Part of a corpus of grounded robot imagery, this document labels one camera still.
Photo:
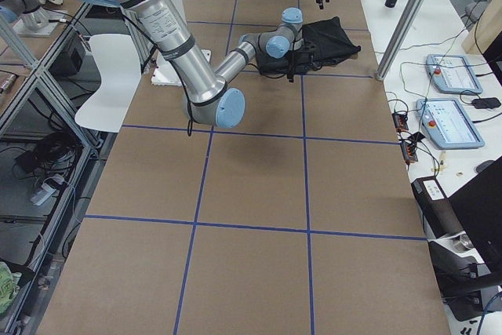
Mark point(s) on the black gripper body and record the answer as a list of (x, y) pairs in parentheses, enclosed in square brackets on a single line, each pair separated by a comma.
[(302, 55)]

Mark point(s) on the black graphic t-shirt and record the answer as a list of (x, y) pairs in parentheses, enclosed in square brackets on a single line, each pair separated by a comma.
[(334, 47)]

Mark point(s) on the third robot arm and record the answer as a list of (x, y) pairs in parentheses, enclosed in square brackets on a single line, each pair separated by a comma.
[(28, 17)]

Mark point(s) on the far teach pendant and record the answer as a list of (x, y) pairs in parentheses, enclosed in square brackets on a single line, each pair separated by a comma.
[(452, 74)]

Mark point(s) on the teach pendant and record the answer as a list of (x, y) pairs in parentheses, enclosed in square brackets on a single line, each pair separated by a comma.
[(447, 124), (452, 74)]

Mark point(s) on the near teach pendant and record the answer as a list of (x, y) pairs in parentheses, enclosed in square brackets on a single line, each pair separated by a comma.
[(447, 124)]

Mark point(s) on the white plastic chair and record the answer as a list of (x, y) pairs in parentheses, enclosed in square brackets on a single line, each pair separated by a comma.
[(118, 64)]

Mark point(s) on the black power adapter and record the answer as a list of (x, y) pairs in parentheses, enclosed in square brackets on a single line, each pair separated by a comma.
[(486, 103)]

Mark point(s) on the black monitor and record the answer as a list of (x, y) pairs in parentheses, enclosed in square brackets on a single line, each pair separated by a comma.
[(477, 206)]

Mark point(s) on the green cloth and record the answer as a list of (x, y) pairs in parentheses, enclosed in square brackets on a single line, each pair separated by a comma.
[(9, 286)]

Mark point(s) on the aluminium frame post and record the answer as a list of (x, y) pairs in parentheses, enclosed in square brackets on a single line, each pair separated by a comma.
[(404, 24)]

